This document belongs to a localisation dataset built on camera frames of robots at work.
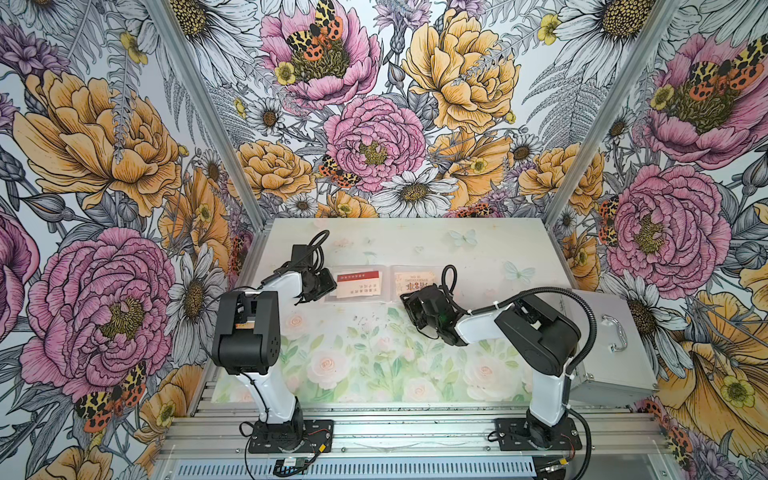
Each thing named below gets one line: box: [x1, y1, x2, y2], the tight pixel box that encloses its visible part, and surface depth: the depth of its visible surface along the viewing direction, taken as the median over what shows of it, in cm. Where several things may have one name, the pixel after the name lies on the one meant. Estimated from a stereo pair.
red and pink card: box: [336, 270, 381, 298], surface depth 104 cm
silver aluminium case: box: [561, 292, 659, 407], surface depth 74 cm
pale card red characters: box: [394, 271, 436, 296], surface depth 104 cm
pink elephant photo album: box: [326, 264, 446, 304], surface depth 104 cm
